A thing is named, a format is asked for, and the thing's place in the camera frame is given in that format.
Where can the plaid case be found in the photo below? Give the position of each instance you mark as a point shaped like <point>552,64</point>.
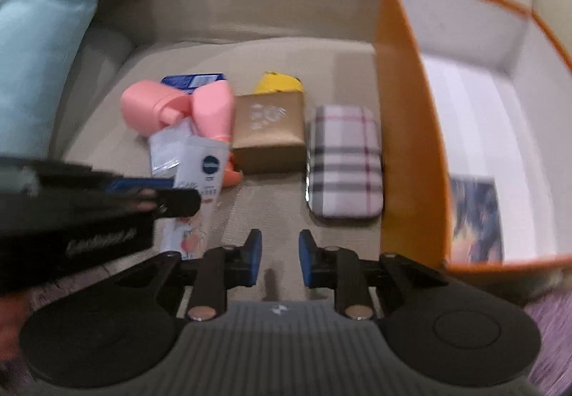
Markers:
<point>344,163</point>

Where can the light blue pillow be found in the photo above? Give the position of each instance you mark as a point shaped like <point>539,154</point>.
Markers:
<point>40,20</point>

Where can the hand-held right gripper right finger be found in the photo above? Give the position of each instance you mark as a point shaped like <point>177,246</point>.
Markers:
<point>306,259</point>

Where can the white tube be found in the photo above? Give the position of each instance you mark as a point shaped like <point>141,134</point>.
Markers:
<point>201,163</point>

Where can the picture card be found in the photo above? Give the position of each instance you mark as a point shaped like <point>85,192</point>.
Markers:
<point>476,219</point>

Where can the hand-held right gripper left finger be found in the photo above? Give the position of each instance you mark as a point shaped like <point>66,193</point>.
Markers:
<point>254,255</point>

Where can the yellow object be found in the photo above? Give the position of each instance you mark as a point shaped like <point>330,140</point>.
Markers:
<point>277,82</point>

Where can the purple rug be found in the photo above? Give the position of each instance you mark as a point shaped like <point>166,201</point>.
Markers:
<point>552,333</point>

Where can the pink round container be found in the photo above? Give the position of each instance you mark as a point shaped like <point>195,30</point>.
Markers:
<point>149,108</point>

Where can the small orange toy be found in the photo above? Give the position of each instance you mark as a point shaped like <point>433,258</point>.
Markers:
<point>232,175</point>

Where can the blue packet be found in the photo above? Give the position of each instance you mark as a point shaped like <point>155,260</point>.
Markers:
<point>187,81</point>

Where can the orange cardboard box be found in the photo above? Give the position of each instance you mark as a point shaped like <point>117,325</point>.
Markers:
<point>415,146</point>

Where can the clear plastic packet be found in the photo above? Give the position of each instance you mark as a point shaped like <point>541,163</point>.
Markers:
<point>167,150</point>

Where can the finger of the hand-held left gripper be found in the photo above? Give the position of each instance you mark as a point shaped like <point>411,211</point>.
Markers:
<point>178,201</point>

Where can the brown gift box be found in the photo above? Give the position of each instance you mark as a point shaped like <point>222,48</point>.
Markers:
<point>268,132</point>

